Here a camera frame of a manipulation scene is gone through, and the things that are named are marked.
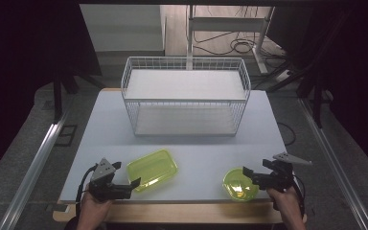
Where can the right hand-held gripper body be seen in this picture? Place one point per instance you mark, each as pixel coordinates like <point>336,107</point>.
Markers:
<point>278,180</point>

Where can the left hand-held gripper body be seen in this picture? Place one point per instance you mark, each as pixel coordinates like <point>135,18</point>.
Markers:
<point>103,188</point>

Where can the round green plastic bowl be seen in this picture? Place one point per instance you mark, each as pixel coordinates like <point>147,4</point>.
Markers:
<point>238,188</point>

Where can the rectangular green plastic container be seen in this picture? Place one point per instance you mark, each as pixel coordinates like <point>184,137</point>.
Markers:
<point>151,169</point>

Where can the person's left hand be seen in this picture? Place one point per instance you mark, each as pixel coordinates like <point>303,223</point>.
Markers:
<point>94,209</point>

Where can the person's right hand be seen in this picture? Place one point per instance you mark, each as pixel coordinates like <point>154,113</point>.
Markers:
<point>286,202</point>

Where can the black floor plate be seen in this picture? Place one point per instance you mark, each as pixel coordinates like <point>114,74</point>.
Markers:
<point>66,135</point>

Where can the black stand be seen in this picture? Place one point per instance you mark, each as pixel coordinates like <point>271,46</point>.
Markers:
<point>57,96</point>
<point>316,99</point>

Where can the white power strip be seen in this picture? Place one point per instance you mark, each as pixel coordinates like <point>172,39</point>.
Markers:
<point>283,76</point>

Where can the white cabinet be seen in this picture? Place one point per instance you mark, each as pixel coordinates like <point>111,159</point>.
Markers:
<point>124,28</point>

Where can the aluminium rail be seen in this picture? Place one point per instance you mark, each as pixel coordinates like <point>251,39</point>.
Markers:
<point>335,159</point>
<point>35,166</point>

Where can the white metal desk frame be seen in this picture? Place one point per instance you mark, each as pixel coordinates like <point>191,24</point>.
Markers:
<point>223,24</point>

